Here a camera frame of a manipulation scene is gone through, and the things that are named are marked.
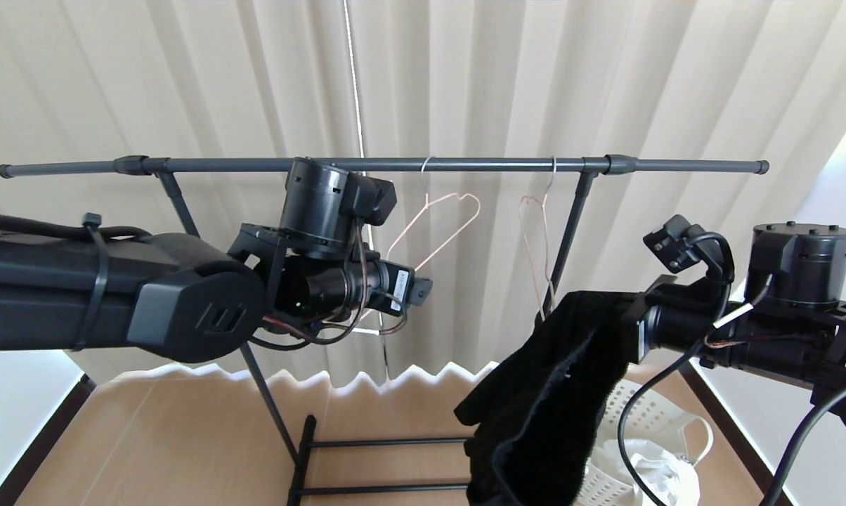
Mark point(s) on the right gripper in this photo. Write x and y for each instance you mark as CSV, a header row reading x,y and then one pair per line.
x,y
676,327

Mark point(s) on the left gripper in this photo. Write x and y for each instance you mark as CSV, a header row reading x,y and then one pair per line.
x,y
346,288

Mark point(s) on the pink clothes hanger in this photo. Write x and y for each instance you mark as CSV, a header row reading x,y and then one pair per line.
x,y
530,260
451,237

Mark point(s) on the black shorts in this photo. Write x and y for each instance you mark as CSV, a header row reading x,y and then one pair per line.
x,y
535,407

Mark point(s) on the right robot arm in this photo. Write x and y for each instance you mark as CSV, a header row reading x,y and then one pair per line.
x,y
799,267

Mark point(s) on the white laundry basket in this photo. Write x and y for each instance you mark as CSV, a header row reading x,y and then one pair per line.
x,y
665,414

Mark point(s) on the black clothes rack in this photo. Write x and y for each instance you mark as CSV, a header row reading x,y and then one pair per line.
x,y
395,164

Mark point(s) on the white garment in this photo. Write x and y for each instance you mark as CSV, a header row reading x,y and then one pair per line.
x,y
658,478

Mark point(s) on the beige curtain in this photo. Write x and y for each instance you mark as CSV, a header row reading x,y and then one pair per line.
x,y
184,84

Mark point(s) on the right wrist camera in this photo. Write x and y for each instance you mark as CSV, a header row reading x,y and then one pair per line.
x,y
672,246

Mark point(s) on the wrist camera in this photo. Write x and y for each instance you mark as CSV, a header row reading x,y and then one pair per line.
x,y
377,200
672,246

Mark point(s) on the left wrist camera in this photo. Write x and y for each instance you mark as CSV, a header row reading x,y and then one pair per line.
x,y
377,200

